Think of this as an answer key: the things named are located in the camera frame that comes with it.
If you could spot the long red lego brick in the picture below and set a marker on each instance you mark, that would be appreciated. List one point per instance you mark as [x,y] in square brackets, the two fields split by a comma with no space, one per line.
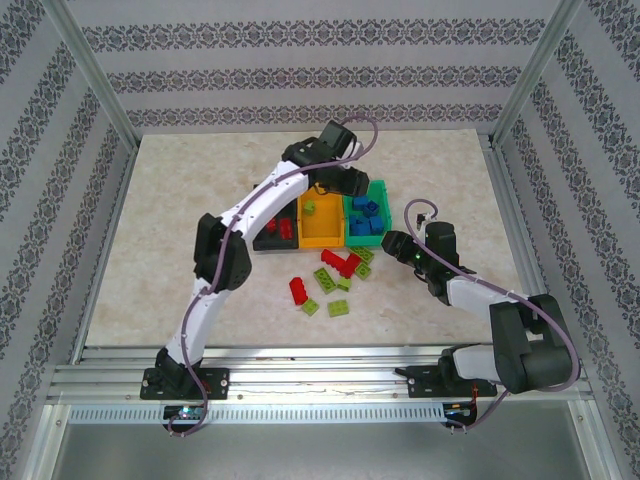
[331,259]

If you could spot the controller board with green light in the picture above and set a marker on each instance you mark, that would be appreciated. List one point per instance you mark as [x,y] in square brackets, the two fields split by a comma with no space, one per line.
[185,412]

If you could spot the aluminium cross rail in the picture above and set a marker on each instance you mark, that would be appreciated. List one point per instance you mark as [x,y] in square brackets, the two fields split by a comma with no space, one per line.
[310,375]

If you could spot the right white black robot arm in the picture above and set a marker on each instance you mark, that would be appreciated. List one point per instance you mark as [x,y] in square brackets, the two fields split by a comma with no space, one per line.
[530,350]

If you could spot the metal bottom shelf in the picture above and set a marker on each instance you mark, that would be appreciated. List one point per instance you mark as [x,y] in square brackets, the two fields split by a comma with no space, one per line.
[320,450]

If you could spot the blue lego brick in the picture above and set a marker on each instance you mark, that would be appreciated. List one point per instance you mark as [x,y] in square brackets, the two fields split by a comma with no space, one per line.
[367,218]
[355,221]
[359,203]
[361,230]
[372,207]
[378,224]

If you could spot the aluminium frame post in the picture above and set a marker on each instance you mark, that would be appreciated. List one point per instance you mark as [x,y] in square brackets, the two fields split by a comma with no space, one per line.
[533,75]
[97,75]

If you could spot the green plastic bin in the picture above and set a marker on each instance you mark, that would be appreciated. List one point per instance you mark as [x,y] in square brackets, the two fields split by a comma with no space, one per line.
[367,241]

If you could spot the small controller board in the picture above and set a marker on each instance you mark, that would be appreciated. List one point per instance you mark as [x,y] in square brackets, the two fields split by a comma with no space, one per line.
[460,409]

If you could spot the aluminium side rail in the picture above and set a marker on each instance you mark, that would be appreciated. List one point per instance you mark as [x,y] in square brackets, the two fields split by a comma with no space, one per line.
[507,200]
[105,250]

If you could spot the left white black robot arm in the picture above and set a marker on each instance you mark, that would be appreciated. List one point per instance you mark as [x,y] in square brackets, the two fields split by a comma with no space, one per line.
[200,320]

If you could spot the long green lego brick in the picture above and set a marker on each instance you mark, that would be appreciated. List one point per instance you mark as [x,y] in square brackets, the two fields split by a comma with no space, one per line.
[325,278]

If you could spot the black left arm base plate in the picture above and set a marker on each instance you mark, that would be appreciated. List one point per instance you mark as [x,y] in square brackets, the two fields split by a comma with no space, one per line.
[217,382]

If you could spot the black plastic bin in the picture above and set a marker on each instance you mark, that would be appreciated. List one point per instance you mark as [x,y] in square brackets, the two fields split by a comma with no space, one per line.
[275,245]

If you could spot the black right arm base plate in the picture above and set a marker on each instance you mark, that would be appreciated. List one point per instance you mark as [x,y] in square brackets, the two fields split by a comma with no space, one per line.
[420,382]

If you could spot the yellow plastic bin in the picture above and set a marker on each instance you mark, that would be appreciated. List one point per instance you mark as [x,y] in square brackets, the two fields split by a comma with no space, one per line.
[325,225]

